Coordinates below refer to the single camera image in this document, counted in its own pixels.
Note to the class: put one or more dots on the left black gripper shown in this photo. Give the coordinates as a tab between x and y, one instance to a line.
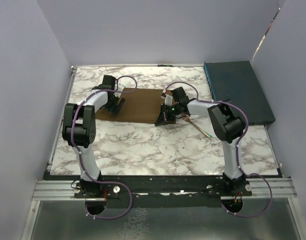
113	108

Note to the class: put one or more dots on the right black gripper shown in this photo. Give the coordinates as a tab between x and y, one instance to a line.
164	115

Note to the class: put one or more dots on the brown cloth napkin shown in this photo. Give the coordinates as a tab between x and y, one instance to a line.
140	106

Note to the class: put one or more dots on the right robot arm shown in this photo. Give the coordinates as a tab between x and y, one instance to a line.
228	124

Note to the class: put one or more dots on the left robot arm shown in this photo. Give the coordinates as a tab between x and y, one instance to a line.
79	130

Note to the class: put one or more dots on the copper iridescent fork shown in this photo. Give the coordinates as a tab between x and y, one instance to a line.
187	119

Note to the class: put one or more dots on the green black marker pen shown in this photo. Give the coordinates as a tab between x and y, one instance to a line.
165	65

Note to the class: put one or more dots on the dark teal flat box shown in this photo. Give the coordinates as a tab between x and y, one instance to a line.
237	82

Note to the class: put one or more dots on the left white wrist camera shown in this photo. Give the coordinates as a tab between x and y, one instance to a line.
119	90

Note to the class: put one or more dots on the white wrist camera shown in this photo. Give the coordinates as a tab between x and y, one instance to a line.
168	99
119	90

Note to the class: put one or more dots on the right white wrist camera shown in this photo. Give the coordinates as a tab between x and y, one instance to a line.
168	99

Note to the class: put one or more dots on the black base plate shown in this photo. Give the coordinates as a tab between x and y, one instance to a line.
159	191

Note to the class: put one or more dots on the aluminium rail frame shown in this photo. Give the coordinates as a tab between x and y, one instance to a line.
61	191

